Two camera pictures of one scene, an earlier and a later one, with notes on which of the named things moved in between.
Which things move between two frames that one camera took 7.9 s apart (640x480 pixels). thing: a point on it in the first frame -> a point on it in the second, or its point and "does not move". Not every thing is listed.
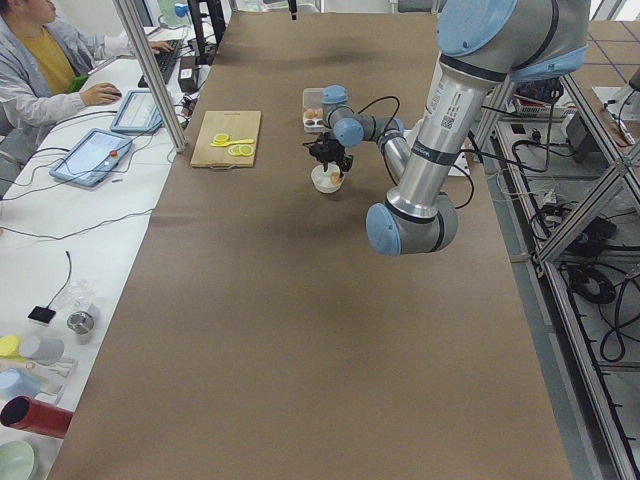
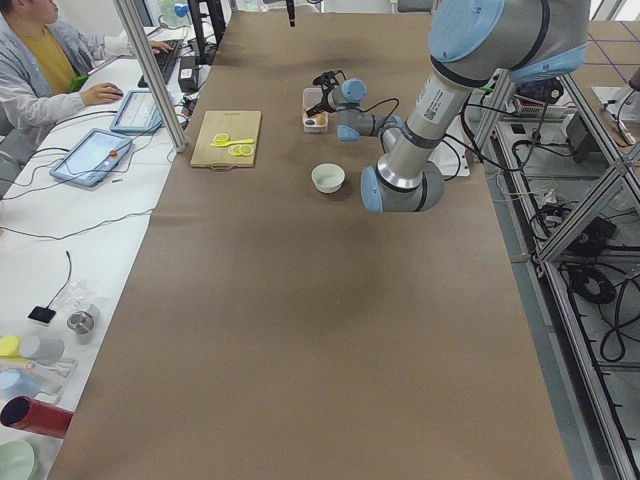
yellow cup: (10, 346) does not move
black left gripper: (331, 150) -> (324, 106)
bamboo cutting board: (238, 125) does not move
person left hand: (156, 46) does not move
